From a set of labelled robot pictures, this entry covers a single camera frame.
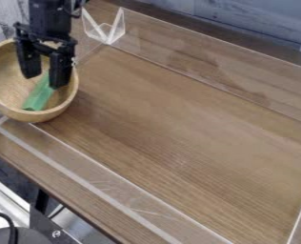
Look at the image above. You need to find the brown wooden bowl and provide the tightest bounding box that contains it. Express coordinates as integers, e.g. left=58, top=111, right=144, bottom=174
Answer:
left=0, top=39, right=78, bottom=123

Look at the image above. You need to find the black cable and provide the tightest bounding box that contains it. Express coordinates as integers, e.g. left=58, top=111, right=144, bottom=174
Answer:
left=0, top=212, right=16, bottom=244

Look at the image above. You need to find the black metal table leg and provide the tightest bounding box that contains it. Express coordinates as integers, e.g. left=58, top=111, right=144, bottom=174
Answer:
left=34, top=190, right=49, bottom=214

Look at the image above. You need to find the green rectangular block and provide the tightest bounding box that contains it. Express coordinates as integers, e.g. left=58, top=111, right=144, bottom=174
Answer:
left=21, top=74, right=54, bottom=112

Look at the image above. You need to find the clear acrylic front wall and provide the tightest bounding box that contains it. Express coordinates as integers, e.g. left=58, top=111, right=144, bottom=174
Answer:
left=0, top=114, right=232, bottom=244

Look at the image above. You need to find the clear acrylic wall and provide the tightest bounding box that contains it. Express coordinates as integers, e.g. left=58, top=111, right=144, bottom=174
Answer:
left=81, top=7, right=301, bottom=121
left=0, top=114, right=232, bottom=244

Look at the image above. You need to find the dark grey round base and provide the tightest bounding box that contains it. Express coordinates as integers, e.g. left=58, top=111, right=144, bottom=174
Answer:
left=0, top=228, right=52, bottom=244

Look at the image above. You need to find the grey metal bracket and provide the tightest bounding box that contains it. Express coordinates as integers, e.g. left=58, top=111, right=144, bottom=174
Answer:
left=29, top=207, right=82, bottom=244

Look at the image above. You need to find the clear acrylic corner bracket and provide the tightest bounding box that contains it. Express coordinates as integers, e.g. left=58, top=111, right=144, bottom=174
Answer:
left=81, top=8, right=124, bottom=45

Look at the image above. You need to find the clear acrylic rear wall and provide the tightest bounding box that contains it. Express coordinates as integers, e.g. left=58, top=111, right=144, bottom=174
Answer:
left=81, top=7, right=301, bottom=121

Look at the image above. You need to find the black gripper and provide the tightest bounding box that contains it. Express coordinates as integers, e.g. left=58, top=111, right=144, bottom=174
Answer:
left=13, top=0, right=76, bottom=89

